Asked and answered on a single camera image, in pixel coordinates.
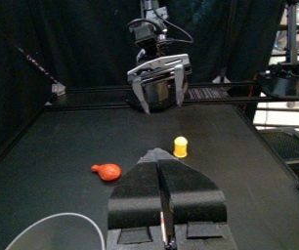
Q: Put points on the black mesh chair seat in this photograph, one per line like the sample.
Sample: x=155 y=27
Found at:
x=286 y=143

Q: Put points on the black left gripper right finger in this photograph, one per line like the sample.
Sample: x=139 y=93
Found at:
x=195 y=195

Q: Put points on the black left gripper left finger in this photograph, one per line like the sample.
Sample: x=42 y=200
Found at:
x=134 y=195

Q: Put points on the white corner bracket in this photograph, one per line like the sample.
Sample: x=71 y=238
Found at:
x=59 y=88

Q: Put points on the black vertical frame post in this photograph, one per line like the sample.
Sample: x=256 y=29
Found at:
x=291 y=32

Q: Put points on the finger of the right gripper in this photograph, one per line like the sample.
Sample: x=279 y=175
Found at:
x=180 y=84
x=140 y=94

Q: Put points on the black cloth curtain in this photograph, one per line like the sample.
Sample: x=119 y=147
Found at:
x=78 y=42

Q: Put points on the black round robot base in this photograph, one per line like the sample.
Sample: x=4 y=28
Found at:
x=284 y=81

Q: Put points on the black table frame rail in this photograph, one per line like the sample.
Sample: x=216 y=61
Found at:
x=90 y=99

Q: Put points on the orange toy fruit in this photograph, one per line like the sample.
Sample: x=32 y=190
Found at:
x=108 y=172

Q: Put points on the yellow can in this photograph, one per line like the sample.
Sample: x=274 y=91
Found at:
x=180 y=147

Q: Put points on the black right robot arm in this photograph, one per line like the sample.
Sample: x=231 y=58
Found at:
x=150 y=32

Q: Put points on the grey ribbed panel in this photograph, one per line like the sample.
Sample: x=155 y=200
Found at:
x=207 y=93

